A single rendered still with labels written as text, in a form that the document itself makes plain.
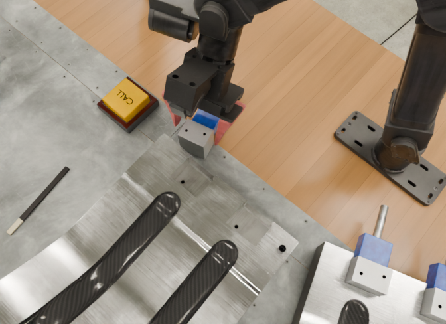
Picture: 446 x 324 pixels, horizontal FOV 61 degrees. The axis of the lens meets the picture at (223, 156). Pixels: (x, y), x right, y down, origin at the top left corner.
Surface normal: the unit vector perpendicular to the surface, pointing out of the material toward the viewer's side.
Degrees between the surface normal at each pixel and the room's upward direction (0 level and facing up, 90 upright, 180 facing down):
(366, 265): 0
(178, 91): 60
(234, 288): 1
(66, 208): 0
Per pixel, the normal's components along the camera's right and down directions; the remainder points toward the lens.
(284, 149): 0.00, -0.38
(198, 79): 0.23, -0.74
